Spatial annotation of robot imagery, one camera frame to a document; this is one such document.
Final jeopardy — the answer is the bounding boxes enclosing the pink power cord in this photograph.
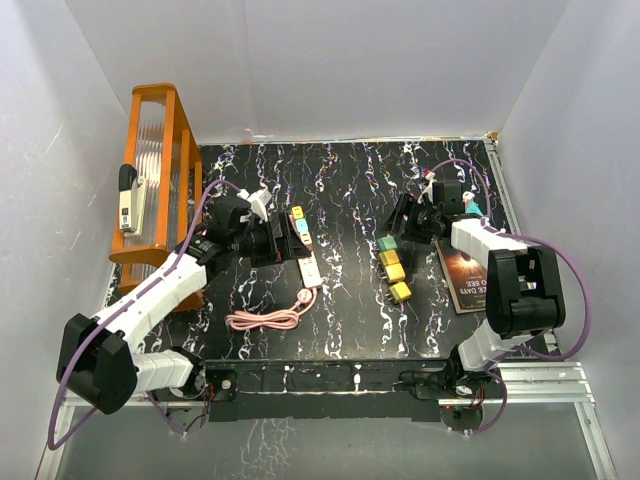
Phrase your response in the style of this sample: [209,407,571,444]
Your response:
[224,287,319,332]

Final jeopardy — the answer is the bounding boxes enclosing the yellow plug adapter three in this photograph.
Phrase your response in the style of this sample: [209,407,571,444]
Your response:
[388,281,412,304]

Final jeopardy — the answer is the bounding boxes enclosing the yellow plug adapter one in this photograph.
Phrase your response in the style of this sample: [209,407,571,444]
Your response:
[378,250,400,267]

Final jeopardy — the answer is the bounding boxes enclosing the orange wooden rack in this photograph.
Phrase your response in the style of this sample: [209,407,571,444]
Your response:
[109,83,203,295]

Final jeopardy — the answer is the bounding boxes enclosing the teal triangular power strip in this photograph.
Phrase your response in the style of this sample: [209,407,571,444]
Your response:
[464,199,484,217]

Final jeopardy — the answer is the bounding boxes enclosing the yellow plug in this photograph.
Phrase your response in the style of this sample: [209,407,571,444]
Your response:
[292,206,305,220]

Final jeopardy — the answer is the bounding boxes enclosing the yellow plug adapter two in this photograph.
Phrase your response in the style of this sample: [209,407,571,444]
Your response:
[384,263,406,284]

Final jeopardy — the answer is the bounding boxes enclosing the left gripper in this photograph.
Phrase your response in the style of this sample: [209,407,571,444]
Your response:
[230,213,310,268]

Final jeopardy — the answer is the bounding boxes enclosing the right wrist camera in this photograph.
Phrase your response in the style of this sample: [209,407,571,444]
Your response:
[418,170,436,204]

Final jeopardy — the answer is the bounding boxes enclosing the purple cable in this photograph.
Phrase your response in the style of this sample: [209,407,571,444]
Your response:
[424,158,594,435]
[47,179,251,451]

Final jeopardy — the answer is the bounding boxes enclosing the white black stapler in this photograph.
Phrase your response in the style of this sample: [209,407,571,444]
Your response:
[118,164,147,237]

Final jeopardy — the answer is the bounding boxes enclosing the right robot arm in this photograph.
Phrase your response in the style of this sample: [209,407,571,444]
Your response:
[384,181,566,397]

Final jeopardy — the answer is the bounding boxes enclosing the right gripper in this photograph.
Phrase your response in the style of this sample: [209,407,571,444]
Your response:
[382,193,441,244]

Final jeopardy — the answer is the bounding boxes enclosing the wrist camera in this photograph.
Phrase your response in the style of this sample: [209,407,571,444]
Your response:
[418,170,436,204]
[236,188,272,221]

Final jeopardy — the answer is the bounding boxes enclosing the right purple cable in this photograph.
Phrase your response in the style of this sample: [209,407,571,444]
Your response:
[424,158,594,435]

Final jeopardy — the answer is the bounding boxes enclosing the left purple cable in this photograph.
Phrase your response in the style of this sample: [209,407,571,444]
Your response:
[47,179,251,451]

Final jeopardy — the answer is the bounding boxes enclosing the dark book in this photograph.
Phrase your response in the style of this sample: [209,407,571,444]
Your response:
[436,239,487,314]

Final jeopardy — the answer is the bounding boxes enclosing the aluminium frame rail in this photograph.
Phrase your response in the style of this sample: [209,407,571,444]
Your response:
[64,351,594,436]

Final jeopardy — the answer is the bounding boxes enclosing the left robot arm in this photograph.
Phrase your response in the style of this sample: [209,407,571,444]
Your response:
[56,196,311,414]

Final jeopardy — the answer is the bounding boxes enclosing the pink power strip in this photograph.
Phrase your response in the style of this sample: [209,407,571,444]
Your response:
[298,244,322,289]

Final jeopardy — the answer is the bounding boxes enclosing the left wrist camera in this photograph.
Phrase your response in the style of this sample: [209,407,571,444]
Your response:
[236,188,272,221]

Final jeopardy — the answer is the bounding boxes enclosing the blue plug adapter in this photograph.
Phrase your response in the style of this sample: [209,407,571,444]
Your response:
[295,218,309,233]

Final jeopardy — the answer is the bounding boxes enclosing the green plug adapter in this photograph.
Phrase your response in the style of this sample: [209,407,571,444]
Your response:
[376,235,397,252]

